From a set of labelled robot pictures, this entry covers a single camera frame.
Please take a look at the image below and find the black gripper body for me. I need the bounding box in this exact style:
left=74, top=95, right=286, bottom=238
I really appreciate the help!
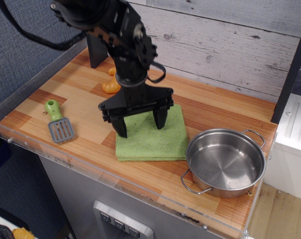
left=98, top=83, right=173, bottom=122

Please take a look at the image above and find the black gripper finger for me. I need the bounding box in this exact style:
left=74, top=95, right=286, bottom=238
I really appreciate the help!
left=152, top=107, right=168, bottom=129
left=111, top=117, right=127, bottom=138

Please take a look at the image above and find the green cloth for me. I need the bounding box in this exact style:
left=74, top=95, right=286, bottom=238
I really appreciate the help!
left=116, top=105, right=188, bottom=162

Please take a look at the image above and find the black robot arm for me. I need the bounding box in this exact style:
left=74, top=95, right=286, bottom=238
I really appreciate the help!
left=51, top=0, right=173, bottom=137

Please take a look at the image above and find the stainless steel pot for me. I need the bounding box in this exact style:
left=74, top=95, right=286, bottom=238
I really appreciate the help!
left=183, top=128, right=266, bottom=198

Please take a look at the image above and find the orange plastic croissant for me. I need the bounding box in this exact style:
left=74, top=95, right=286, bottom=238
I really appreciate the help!
left=102, top=67, right=121, bottom=94

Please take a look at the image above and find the green grey toy spatula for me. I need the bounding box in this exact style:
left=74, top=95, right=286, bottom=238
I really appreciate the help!
left=44, top=100, right=75, bottom=143

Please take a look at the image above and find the grey cabinet front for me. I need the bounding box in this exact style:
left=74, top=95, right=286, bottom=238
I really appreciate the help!
left=40, top=157, right=228, bottom=239

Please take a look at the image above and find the grey control panel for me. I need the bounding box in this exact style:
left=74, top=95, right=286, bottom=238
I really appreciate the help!
left=93, top=200, right=154, bottom=239

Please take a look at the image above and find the white ribbed box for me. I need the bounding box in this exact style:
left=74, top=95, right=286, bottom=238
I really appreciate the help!
left=275, top=94, right=301, bottom=157

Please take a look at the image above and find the yellow object bottom left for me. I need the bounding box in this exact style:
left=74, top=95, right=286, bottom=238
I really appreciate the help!
left=12, top=228, right=35, bottom=239

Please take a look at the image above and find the black mesh sleeve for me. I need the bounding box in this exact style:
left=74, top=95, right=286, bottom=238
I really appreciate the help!
left=0, top=225, right=14, bottom=239

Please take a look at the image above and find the dark left support post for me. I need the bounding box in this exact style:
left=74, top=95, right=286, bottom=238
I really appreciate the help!
left=87, top=35, right=108, bottom=69

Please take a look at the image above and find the dark support post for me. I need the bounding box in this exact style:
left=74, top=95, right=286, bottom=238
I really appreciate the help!
left=271, top=38, right=301, bottom=124
left=87, top=35, right=108, bottom=69

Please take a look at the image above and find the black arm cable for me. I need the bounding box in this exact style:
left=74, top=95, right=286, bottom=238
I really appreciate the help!
left=0, top=0, right=167, bottom=84

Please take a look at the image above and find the dark right support post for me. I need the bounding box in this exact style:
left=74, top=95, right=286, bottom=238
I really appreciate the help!
left=271, top=38, right=301, bottom=124

